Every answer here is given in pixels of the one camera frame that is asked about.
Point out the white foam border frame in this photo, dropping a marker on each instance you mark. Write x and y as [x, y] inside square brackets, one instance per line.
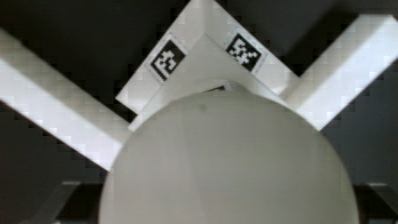
[75, 118]

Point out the white lamp base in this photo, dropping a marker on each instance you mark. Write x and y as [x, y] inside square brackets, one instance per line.
[207, 57]

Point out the white lamp bulb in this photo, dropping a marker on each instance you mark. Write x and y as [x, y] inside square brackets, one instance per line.
[228, 164]

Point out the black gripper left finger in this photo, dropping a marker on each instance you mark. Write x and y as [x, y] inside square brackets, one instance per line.
[72, 205]

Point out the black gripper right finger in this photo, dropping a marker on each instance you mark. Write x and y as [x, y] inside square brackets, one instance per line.
[377, 202]

